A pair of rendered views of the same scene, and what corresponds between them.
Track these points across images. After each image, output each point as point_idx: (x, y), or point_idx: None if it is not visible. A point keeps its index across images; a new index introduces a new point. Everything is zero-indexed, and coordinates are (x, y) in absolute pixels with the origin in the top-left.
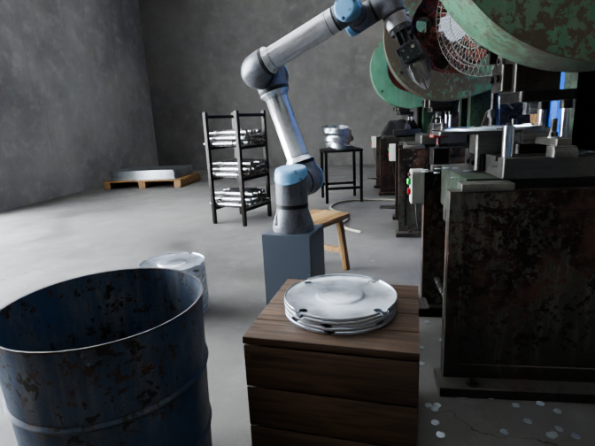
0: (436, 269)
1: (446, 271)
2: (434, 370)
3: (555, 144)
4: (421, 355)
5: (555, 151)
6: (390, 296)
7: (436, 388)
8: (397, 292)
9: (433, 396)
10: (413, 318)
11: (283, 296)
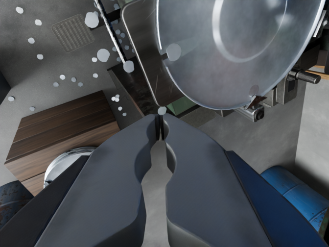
0: None
1: (134, 104)
2: (108, 72)
3: (277, 101)
4: (89, 47)
5: (268, 107)
6: None
7: (112, 82)
8: (107, 138)
9: (113, 90)
10: None
11: (35, 186)
